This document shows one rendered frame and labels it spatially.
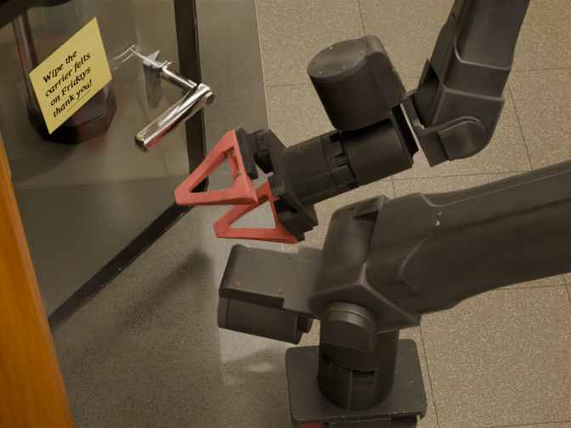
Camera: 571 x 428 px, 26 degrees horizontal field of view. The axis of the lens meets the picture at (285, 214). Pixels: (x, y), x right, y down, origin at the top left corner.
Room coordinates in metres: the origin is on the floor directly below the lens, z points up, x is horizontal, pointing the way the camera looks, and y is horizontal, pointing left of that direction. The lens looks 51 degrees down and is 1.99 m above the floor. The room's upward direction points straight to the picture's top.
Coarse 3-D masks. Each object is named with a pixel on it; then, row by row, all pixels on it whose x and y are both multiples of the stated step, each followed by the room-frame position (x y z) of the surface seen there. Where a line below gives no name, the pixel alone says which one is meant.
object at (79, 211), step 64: (0, 0) 0.70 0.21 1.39; (64, 0) 0.74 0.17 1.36; (128, 0) 0.79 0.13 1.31; (192, 0) 0.85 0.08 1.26; (0, 64) 0.69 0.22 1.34; (128, 64) 0.79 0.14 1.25; (192, 64) 0.85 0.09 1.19; (0, 128) 0.68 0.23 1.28; (64, 128) 0.72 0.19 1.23; (128, 128) 0.78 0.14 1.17; (192, 128) 0.84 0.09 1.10; (64, 192) 0.71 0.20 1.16; (128, 192) 0.77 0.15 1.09; (192, 192) 0.83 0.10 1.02; (64, 256) 0.70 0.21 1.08; (128, 256) 0.76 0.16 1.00; (64, 320) 0.69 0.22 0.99
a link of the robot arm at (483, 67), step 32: (480, 0) 0.79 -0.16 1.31; (512, 0) 0.79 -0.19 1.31; (448, 32) 0.80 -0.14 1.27; (480, 32) 0.78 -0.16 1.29; (512, 32) 0.78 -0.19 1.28; (448, 64) 0.77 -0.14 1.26; (480, 64) 0.76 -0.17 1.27; (416, 96) 0.79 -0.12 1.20; (448, 96) 0.75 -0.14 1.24; (480, 96) 0.75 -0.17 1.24
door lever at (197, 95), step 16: (176, 64) 0.83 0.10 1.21; (160, 80) 0.81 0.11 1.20; (176, 80) 0.81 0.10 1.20; (192, 96) 0.78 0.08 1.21; (208, 96) 0.79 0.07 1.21; (176, 112) 0.76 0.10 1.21; (192, 112) 0.77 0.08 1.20; (144, 128) 0.74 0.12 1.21; (160, 128) 0.74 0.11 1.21; (176, 128) 0.76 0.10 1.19; (144, 144) 0.73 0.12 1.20
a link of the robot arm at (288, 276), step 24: (240, 264) 0.52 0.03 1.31; (264, 264) 0.51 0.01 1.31; (288, 264) 0.51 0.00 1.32; (312, 264) 0.51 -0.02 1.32; (240, 288) 0.50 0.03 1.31; (264, 288) 0.50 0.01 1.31; (288, 288) 0.49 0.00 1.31; (240, 312) 0.49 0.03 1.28; (264, 312) 0.49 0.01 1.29; (288, 312) 0.48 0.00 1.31; (336, 312) 0.45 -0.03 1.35; (360, 312) 0.45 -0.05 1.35; (264, 336) 0.49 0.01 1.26; (288, 336) 0.48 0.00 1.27; (336, 336) 0.45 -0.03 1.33; (360, 336) 0.44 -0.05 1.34
